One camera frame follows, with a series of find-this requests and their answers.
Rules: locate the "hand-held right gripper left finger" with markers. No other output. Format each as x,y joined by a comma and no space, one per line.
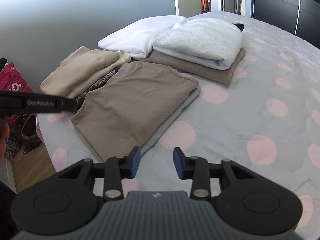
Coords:
135,162

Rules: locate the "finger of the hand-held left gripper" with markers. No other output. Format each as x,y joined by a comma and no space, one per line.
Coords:
68,104

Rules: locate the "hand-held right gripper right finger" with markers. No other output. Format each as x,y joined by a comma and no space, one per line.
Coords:
178,162

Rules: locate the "taupe shirt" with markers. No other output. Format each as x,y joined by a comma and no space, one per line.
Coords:
130,100

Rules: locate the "person's left hand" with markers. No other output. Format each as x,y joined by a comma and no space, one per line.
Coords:
3,140

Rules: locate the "red plastic bag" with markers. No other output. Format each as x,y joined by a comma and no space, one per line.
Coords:
12,85

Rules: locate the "patterned tote bag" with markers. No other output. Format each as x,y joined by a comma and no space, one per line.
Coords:
25,132

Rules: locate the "folded dark floral garment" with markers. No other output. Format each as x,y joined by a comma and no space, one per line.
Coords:
100,82

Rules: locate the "folded beige sweater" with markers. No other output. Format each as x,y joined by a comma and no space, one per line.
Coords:
82,67

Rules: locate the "grey pink-dotted bed sheet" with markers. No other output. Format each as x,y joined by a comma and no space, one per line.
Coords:
237,117

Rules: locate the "folded white garment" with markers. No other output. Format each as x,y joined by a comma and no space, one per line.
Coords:
135,35

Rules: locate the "folded taupe fleece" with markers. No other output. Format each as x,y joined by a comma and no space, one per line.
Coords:
225,72

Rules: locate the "folded white-grey sweater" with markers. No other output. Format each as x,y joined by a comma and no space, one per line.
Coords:
200,42

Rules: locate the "dark navy cloth piece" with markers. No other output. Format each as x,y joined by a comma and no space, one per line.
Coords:
238,26

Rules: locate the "orange shelf unit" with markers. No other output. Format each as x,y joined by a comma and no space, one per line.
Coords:
205,1

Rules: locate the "black wardrobe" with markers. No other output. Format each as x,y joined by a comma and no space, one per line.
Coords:
287,0

